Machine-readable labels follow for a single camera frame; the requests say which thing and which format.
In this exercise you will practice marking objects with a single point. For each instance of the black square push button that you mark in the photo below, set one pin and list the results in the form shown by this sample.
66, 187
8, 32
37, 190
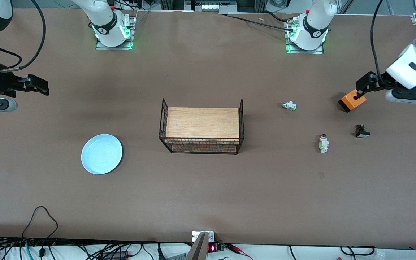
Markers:
362, 134

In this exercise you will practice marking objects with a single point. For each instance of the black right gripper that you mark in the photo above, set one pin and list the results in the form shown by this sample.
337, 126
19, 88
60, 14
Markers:
3, 82

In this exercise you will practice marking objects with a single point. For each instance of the light blue round plate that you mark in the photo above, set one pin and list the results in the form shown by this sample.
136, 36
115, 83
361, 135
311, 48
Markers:
101, 154

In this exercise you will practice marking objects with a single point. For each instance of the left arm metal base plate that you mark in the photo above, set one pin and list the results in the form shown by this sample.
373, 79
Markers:
316, 52

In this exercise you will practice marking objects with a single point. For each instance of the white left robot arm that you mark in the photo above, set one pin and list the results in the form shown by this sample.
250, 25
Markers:
314, 21

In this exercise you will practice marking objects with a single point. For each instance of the aluminium profile frame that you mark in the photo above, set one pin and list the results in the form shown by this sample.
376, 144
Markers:
211, 6

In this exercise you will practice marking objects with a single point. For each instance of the green push button switch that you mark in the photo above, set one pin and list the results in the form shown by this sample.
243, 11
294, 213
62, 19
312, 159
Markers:
290, 106

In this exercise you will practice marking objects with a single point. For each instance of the grey metal bar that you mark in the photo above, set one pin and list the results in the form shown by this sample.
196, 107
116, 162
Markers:
199, 249

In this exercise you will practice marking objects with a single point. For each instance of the orange button enclosure box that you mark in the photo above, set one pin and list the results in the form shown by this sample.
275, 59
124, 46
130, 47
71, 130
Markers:
349, 104

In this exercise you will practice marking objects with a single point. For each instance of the red digit display module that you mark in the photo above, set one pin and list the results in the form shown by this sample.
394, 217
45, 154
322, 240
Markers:
212, 248

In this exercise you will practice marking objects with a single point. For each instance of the small metal bracket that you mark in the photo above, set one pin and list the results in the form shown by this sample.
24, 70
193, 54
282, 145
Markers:
195, 236

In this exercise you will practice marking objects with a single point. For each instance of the red push button switch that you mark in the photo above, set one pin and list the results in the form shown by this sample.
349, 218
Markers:
324, 145

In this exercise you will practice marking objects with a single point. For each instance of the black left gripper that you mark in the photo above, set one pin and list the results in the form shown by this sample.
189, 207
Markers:
378, 81

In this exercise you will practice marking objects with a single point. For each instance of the red black probe lead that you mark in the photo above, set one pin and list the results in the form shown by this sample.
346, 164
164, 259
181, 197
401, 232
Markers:
235, 248

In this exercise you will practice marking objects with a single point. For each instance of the black power adapter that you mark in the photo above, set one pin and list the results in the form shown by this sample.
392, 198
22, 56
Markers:
116, 255

